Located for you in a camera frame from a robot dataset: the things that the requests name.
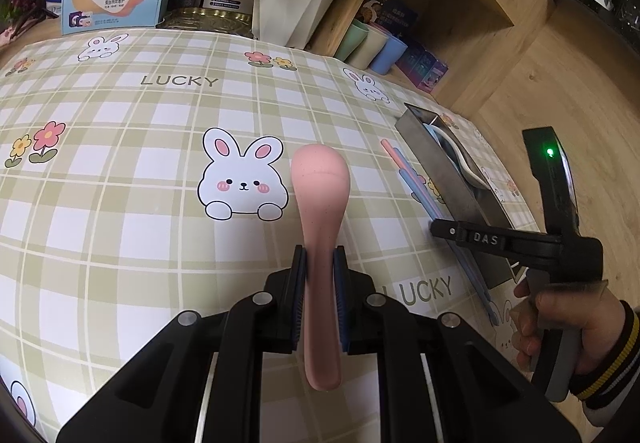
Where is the dark box with moon print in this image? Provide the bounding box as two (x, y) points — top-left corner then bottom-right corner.
(357, 0), (406, 31)

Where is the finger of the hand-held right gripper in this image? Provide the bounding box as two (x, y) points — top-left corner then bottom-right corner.
(430, 218), (556, 259)

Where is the blue chopstick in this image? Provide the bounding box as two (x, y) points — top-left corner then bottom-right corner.
(394, 150), (499, 325)

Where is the white spoon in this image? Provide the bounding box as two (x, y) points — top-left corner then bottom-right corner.
(430, 115), (493, 188)

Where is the plaid bunny tablecloth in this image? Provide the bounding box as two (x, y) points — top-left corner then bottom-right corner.
(0, 25), (543, 443)

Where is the green cup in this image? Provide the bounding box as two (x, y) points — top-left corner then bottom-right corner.
(333, 20), (369, 62)

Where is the person's right forearm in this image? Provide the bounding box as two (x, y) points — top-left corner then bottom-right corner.
(572, 300), (640, 430)

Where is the pink spoon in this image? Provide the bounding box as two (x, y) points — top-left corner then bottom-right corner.
(291, 143), (351, 392)

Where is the metal utensil tray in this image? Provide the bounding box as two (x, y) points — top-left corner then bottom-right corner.
(395, 103), (521, 289)

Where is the blue cup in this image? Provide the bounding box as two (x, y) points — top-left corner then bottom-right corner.
(370, 34), (408, 75)

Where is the purple box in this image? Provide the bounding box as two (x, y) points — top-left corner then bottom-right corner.
(415, 58), (449, 94)

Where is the dark blue box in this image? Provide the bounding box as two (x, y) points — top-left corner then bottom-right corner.
(397, 43), (426, 74)

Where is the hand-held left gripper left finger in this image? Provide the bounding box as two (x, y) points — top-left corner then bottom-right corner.
(55, 245), (308, 443)

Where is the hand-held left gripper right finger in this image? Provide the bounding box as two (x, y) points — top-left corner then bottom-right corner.
(332, 245), (583, 443)

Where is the pink chopstick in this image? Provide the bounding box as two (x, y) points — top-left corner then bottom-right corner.
(381, 139), (443, 221)

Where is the beige cup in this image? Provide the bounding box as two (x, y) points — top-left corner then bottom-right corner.
(345, 23), (388, 70)

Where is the person's right hand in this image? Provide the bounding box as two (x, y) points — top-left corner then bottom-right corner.
(512, 280), (631, 389)

